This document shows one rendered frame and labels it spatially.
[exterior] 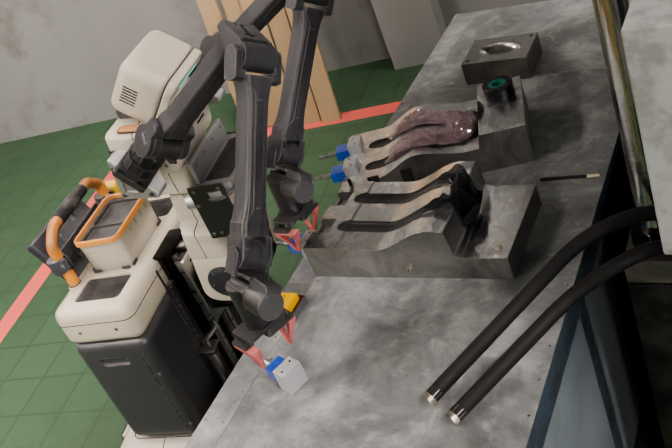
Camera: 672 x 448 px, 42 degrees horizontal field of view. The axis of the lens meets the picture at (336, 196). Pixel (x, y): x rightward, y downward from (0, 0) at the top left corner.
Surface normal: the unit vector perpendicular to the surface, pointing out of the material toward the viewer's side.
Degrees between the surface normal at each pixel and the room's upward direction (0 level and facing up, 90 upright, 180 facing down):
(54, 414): 0
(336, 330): 0
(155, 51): 42
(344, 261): 90
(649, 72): 90
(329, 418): 0
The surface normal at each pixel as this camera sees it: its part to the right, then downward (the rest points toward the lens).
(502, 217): -0.33, -0.79
